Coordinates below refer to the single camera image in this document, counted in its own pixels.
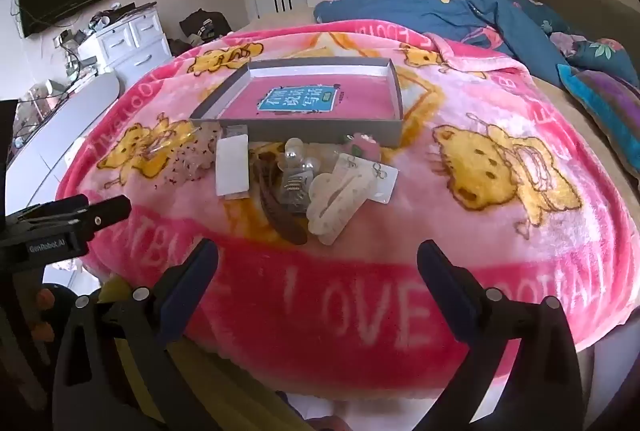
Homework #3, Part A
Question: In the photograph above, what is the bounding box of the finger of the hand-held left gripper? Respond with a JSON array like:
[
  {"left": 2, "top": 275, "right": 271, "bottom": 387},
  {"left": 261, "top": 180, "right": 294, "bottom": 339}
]
[
  {"left": 5, "top": 194, "right": 89, "bottom": 227},
  {"left": 65, "top": 195, "right": 133, "bottom": 243}
]

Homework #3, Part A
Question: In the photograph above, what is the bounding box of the white earring card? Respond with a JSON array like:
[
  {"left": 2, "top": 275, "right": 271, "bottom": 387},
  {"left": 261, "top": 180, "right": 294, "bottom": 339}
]
[{"left": 327, "top": 153, "right": 400, "bottom": 204}]

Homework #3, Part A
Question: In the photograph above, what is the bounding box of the pink flower hair clip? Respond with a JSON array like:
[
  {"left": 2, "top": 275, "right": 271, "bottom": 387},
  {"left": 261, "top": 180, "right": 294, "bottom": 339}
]
[{"left": 342, "top": 133, "right": 383, "bottom": 162}]

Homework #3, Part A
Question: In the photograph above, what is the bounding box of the white jewelry card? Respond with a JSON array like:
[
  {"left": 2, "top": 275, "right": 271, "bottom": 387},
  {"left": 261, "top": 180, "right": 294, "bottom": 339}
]
[{"left": 215, "top": 125, "right": 251, "bottom": 199}]

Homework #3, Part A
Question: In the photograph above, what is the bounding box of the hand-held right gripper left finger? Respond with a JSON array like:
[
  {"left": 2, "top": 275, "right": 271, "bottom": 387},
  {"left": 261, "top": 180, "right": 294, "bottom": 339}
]
[{"left": 52, "top": 238, "right": 221, "bottom": 431}]

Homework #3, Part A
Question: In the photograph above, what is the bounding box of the brown hair clip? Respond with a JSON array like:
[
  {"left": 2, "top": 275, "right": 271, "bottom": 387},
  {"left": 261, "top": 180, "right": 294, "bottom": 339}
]
[{"left": 250, "top": 146, "right": 311, "bottom": 246}]

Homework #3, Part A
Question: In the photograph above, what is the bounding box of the striped blue purple pillow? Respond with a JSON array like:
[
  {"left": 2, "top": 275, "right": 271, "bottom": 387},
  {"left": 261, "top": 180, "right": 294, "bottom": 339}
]
[{"left": 556, "top": 63, "right": 640, "bottom": 192}]

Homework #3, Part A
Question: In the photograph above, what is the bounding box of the blue floral duvet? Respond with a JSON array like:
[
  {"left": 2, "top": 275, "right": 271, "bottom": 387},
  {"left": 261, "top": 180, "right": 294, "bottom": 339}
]
[{"left": 313, "top": 0, "right": 640, "bottom": 86}]

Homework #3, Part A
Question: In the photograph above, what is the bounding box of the dark bag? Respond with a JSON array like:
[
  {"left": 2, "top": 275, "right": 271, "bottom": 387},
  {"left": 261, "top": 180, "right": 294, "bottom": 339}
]
[{"left": 167, "top": 9, "right": 233, "bottom": 56}]

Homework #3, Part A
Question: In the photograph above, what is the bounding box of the white drawer cabinet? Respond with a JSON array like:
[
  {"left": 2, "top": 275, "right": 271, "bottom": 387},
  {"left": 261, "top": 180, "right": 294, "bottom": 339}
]
[{"left": 77, "top": 3, "right": 173, "bottom": 89}]

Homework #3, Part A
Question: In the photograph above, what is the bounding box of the person's left hand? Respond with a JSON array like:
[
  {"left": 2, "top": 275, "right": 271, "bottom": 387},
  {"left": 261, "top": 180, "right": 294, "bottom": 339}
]
[{"left": 32, "top": 287, "right": 58, "bottom": 344}]

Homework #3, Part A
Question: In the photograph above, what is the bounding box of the grey headboard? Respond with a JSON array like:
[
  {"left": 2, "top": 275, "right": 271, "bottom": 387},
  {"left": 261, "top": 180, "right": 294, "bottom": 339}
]
[{"left": 532, "top": 0, "right": 640, "bottom": 56}]

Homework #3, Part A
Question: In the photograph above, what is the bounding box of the pink printed bear blanket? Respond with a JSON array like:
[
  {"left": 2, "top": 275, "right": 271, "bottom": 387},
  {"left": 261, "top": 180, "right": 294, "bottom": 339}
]
[{"left": 55, "top": 18, "right": 636, "bottom": 367}]

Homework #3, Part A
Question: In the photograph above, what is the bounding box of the sheer dotted bow hair clip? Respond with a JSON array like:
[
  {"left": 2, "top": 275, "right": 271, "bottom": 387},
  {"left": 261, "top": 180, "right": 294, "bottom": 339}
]
[{"left": 145, "top": 121, "right": 223, "bottom": 182}]

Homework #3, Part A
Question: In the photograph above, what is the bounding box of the grey cardboard box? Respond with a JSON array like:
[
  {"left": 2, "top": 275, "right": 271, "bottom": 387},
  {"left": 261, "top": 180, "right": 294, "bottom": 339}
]
[{"left": 189, "top": 57, "right": 405, "bottom": 148}]

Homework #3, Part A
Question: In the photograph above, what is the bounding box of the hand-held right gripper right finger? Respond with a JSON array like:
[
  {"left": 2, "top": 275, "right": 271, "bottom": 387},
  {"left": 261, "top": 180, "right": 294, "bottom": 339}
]
[{"left": 416, "top": 240, "right": 586, "bottom": 431}]

